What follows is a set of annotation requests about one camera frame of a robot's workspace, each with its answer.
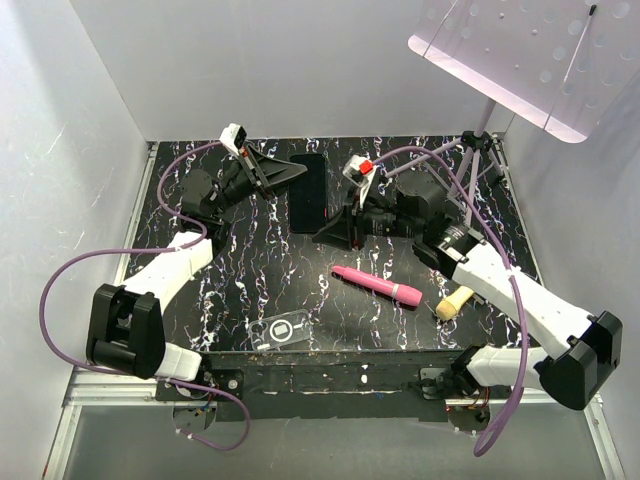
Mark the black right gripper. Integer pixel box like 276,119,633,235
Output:
312,184,420,251

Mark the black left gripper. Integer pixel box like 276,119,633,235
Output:
212,146,310,218

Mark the black smartphone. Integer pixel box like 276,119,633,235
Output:
288,153,328,234

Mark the clear phone case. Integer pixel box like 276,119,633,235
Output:
247,310,312,352

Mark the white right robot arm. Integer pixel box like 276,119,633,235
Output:
312,172,623,410

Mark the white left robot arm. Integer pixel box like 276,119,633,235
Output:
86,144,307,400

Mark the pink toy microphone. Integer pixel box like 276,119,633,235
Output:
331,265,422,307

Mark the cream wooden toy microphone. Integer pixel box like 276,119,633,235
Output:
435,286,474,322

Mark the lilac music stand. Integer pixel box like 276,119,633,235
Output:
370,1,639,234

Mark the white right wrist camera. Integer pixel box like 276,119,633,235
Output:
342,155,376,209

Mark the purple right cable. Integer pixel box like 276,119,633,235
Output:
372,147,530,457

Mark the purple cable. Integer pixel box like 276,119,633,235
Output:
372,147,530,457
38,140,251,451

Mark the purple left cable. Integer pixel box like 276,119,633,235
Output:
38,140,251,451

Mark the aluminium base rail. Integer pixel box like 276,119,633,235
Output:
45,371,630,479

